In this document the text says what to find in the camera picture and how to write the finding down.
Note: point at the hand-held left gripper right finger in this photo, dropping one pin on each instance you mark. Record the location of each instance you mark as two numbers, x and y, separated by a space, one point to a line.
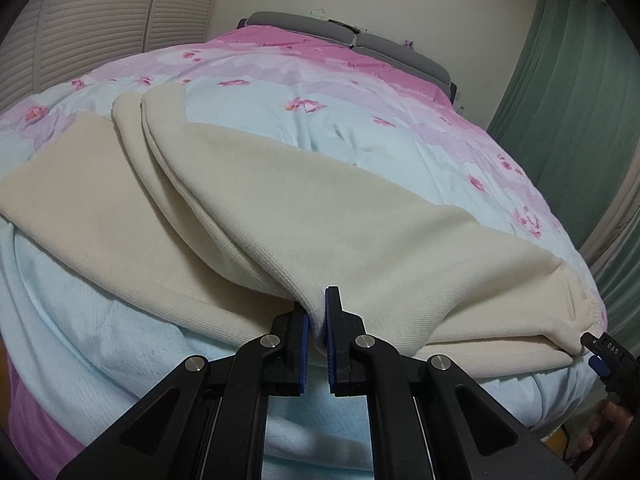
330 340

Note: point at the cream pants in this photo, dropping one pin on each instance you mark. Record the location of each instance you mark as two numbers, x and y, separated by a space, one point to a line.
225 210

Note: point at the beige curtain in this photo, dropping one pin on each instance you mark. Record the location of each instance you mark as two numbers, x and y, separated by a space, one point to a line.
607 230

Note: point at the pink and blue floral blanket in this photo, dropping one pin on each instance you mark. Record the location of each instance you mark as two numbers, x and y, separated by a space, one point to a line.
350 130

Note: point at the person's right hand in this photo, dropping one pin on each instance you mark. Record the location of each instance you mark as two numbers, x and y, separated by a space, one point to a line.
607 420

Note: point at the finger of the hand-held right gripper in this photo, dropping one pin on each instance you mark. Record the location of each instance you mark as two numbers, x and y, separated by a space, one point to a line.
596 363

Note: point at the grey headboard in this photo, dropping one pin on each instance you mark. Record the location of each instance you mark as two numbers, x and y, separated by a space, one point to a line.
400 55

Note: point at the green curtain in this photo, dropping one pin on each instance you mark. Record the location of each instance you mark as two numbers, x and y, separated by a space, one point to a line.
565 110

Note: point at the white louvered closet doors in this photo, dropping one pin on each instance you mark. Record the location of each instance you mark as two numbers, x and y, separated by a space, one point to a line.
100 20

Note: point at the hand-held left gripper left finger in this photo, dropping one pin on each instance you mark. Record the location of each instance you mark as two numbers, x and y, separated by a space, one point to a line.
302 355

